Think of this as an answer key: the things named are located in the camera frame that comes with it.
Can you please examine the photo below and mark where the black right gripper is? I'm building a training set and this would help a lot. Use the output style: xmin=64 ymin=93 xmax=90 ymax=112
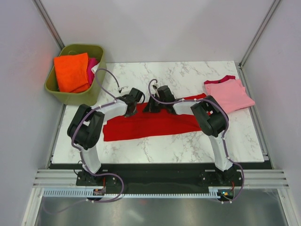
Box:
xmin=143 ymin=95 xmax=166 ymax=113

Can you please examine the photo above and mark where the red t-shirt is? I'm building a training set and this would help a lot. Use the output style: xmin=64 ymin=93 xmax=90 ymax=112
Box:
xmin=103 ymin=103 xmax=201 ymax=142

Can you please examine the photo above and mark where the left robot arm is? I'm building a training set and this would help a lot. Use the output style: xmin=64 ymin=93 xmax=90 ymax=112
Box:
xmin=67 ymin=88 xmax=145 ymax=185

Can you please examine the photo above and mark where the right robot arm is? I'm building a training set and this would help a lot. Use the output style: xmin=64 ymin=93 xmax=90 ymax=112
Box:
xmin=148 ymin=84 xmax=233 ymax=186

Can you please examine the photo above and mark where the white garment in bin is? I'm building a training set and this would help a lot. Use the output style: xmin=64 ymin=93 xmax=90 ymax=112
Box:
xmin=91 ymin=65 xmax=99 ymax=74

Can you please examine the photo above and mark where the magenta t-shirt in bin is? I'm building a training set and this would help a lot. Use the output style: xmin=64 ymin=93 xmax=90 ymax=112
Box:
xmin=87 ymin=58 xmax=99 ymax=86

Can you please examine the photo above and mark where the folded pink t-shirt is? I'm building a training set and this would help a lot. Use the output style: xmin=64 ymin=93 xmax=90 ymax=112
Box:
xmin=205 ymin=79 xmax=255 ymax=114

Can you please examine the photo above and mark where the orange t-shirt in bin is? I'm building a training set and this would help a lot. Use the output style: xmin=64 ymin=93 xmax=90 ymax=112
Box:
xmin=54 ymin=53 xmax=90 ymax=93

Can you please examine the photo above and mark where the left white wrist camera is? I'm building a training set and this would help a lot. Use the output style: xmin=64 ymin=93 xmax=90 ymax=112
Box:
xmin=118 ymin=86 xmax=128 ymax=93

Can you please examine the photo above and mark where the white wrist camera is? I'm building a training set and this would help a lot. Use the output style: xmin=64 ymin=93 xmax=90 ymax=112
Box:
xmin=118 ymin=86 xmax=128 ymax=93
xmin=152 ymin=84 xmax=159 ymax=96

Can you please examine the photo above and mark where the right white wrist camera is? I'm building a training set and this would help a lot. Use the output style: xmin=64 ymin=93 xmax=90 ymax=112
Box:
xmin=152 ymin=84 xmax=159 ymax=96

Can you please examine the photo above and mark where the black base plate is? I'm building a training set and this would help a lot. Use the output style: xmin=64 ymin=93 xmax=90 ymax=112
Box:
xmin=76 ymin=163 xmax=242 ymax=194

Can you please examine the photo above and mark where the grey slotted cable duct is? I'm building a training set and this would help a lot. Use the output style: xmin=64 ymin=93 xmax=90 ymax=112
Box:
xmin=43 ymin=187 xmax=236 ymax=198

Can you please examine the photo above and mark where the aluminium rail front crossbar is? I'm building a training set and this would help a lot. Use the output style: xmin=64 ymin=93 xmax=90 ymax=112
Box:
xmin=33 ymin=169 xmax=289 ymax=189

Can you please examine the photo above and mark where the aluminium rail right of table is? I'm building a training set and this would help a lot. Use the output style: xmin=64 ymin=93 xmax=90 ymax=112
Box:
xmin=235 ymin=63 xmax=274 ymax=169

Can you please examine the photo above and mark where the left aluminium frame post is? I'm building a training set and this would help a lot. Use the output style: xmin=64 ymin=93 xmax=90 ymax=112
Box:
xmin=32 ymin=0 xmax=65 ymax=49

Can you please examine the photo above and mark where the aluminium frame post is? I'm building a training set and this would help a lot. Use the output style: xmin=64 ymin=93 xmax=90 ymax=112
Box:
xmin=238 ymin=0 xmax=282 ymax=70
xmin=32 ymin=0 xmax=65 ymax=49

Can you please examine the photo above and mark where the right aluminium frame post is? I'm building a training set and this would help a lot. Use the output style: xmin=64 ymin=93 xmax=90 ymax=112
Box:
xmin=238 ymin=0 xmax=282 ymax=70

